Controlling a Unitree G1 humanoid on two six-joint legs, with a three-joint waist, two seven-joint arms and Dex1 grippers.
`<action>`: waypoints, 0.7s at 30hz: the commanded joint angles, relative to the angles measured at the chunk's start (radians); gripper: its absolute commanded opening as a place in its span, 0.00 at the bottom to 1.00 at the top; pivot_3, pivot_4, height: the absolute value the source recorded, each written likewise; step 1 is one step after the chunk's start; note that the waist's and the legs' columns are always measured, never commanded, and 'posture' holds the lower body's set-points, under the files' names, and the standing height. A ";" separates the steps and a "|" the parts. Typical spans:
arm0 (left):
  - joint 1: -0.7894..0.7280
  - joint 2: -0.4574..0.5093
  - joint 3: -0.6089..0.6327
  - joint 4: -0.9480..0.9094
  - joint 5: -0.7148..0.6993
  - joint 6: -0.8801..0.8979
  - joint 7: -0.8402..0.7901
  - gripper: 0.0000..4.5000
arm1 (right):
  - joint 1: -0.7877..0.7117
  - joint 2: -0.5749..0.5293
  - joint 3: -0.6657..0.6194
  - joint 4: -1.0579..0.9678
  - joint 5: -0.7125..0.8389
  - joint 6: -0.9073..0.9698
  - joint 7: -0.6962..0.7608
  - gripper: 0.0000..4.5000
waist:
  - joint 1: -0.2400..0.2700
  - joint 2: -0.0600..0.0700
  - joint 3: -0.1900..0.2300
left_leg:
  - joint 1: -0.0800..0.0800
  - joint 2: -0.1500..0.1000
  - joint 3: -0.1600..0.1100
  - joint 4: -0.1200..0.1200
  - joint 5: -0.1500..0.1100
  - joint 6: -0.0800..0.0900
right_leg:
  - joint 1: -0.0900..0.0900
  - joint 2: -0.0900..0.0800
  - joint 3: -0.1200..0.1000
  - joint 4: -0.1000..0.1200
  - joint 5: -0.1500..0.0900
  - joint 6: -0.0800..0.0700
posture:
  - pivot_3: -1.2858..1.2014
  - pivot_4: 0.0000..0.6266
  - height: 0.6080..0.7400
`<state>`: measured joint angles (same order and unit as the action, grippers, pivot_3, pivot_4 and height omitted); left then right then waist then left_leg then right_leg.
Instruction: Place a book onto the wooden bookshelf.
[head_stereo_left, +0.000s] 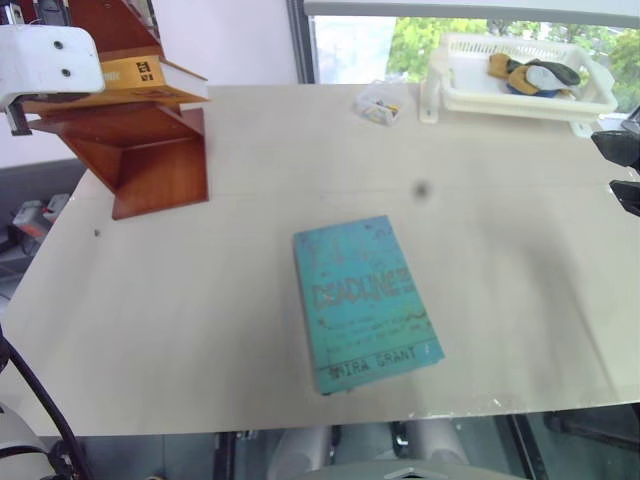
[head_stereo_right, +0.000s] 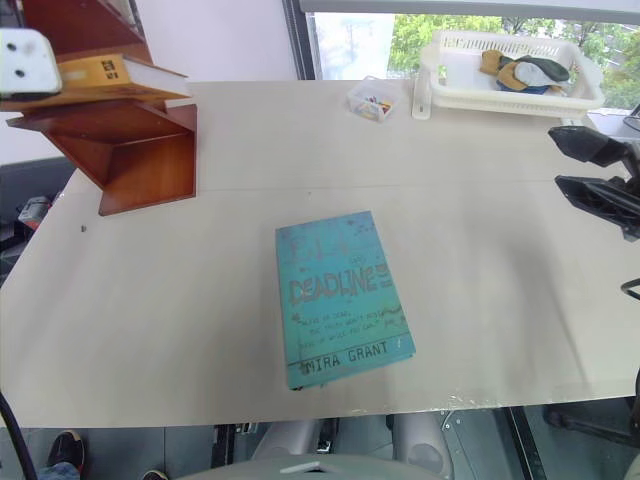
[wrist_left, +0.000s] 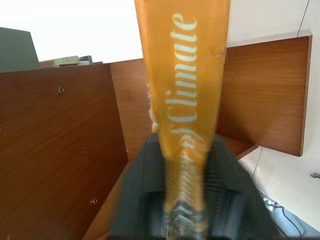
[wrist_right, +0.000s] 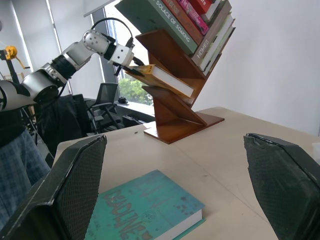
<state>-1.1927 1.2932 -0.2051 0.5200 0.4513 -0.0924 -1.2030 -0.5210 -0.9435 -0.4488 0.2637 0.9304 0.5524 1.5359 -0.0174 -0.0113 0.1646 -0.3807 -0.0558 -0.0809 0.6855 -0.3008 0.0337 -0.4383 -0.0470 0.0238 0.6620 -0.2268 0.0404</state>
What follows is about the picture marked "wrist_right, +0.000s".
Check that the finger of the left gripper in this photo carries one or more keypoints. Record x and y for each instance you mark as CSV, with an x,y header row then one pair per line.
x,y
135,71
138,61

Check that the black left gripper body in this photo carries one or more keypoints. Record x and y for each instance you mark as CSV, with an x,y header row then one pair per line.
x,y
121,67

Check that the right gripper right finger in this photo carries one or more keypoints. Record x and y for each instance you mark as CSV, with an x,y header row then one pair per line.
x,y
285,185

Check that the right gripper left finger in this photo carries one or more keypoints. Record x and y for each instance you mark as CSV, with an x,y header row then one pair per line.
x,y
62,190

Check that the yellow book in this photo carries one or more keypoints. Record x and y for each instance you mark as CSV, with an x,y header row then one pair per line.
x,y
170,79

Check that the green Solace of Soaking book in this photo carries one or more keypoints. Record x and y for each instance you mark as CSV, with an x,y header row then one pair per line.
x,y
155,20

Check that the brown book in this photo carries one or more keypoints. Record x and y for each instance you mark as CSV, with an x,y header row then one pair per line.
x,y
186,23

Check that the wooden zigzag bookshelf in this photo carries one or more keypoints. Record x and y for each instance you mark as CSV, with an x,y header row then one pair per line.
x,y
175,117

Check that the taupe Homes book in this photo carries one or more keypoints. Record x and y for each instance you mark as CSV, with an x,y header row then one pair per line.
x,y
203,50

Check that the pink book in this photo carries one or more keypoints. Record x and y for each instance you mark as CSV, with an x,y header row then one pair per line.
x,y
197,20

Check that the dark green hardcover book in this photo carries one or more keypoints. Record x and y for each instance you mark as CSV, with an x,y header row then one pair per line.
x,y
217,47

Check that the red book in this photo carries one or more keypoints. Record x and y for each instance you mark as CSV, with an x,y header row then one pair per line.
x,y
202,5

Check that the teal hardcover book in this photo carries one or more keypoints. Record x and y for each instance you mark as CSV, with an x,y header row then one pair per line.
x,y
150,200

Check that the black office chair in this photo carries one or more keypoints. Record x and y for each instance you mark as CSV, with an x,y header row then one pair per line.
x,y
107,91

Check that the small black windowsill object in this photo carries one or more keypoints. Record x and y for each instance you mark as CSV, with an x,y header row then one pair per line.
x,y
122,100

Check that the blue plaid cloth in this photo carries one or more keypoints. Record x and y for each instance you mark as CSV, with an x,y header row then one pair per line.
x,y
15,162

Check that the black jacket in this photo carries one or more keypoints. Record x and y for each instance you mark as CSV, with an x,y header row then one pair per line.
x,y
60,117

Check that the yellow spool stand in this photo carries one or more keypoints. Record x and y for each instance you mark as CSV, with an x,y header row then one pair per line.
x,y
11,51

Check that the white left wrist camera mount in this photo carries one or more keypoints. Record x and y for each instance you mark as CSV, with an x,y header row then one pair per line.
x,y
122,55

